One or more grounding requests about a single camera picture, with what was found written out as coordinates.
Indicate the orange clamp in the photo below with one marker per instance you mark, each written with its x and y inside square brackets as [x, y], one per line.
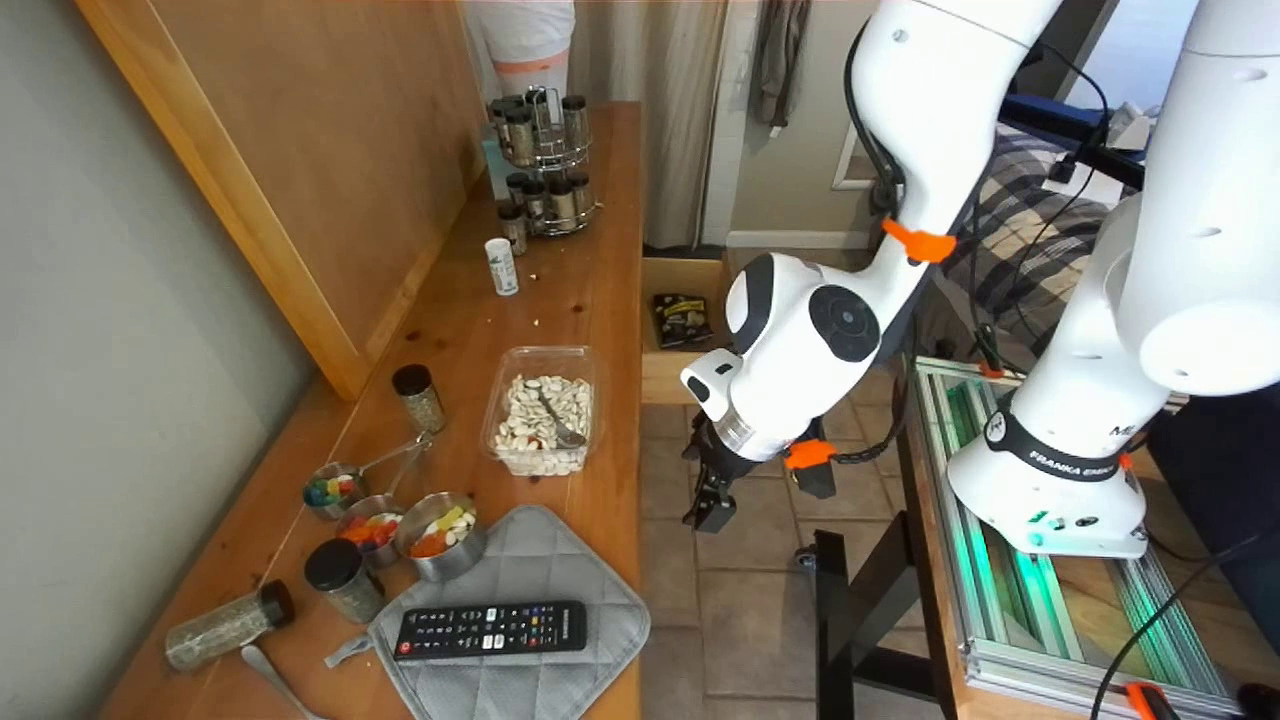
[1140, 700]

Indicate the small orange wrist clip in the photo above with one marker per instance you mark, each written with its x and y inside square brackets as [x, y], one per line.
[811, 453]

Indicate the chrome spice carousel rack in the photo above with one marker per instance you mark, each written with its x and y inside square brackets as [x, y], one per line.
[550, 166]

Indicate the black lidded spice jar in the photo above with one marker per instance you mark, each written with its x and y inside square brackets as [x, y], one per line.
[420, 403]

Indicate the metal utensil in container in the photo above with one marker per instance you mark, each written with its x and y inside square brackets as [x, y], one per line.
[564, 429]

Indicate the metal cup with orange filling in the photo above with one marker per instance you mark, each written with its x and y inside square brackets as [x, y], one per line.
[372, 530]

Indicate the metal cup with coloured candy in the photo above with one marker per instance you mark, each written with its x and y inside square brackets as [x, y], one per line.
[333, 491]

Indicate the black and yellow packet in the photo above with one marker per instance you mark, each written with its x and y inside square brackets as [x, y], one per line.
[683, 321]

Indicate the open pine drawer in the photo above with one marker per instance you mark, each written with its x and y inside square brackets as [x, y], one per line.
[675, 380]

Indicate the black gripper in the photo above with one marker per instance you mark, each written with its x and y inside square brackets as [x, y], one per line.
[718, 462]

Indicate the black remote control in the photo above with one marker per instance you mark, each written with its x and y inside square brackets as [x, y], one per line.
[493, 631]

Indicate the long glass jar black lid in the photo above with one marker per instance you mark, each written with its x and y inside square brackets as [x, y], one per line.
[223, 631]

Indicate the small brown spice jar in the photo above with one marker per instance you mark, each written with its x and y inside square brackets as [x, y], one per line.
[512, 232]

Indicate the light blue carton box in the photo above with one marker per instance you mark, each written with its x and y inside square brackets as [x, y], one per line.
[484, 166]

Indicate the black metal stand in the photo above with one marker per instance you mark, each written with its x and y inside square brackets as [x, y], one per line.
[833, 626]

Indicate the beige curtain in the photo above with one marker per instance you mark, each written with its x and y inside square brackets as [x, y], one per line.
[685, 121]

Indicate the plaid blanket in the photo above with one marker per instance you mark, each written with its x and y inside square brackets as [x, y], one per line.
[1033, 280]

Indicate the small white bottle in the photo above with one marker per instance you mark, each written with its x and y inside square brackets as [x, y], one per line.
[501, 266]

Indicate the pine wood dresser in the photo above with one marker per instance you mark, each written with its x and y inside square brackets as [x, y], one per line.
[572, 304]

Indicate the clear plastic food container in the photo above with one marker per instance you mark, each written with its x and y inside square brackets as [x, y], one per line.
[587, 372]

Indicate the white bin with orange band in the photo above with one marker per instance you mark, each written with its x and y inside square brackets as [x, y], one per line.
[530, 78]

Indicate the spice jar in rack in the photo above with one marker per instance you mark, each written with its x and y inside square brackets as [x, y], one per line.
[561, 211]
[501, 111]
[516, 137]
[572, 121]
[530, 195]

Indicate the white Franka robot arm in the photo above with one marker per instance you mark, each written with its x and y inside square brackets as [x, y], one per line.
[961, 81]

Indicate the grey hanging cloth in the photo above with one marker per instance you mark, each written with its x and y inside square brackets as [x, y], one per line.
[780, 63]

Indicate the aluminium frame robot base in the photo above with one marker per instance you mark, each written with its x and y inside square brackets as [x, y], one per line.
[1013, 613]

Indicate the grey quilted pot holder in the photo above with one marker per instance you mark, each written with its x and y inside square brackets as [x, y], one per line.
[533, 562]

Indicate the dark electronics box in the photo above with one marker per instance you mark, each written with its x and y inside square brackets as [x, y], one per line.
[1064, 134]

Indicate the framed wooden board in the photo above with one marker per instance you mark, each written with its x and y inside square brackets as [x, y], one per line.
[305, 144]

